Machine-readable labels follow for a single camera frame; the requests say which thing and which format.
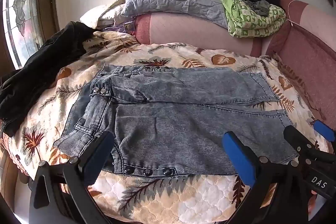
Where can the grey-blue denim pants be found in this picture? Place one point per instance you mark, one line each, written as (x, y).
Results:
(170, 119)

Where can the green patterned blanket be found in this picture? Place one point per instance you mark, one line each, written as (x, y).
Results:
(249, 22)

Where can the purple packet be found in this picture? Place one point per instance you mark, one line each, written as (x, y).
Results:
(126, 27)

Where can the stained glass window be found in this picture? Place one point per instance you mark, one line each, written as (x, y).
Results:
(21, 16)

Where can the black jacket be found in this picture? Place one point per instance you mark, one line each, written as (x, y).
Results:
(44, 66)

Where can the cream leaf print blanket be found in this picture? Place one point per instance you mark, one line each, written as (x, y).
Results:
(162, 200)

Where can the small grey garment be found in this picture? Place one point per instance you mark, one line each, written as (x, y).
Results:
(261, 7)

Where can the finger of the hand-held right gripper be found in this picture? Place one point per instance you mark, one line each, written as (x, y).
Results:
(295, 136)
(323, 130)

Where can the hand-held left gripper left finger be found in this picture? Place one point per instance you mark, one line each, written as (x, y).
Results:
(101, 153)

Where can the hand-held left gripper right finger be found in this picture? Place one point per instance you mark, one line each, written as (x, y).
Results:
(237, 158)

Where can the pink sofa bed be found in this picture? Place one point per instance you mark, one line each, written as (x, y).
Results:
(189, 29)

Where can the cream pillow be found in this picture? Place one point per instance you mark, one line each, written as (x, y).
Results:
(105, 14)

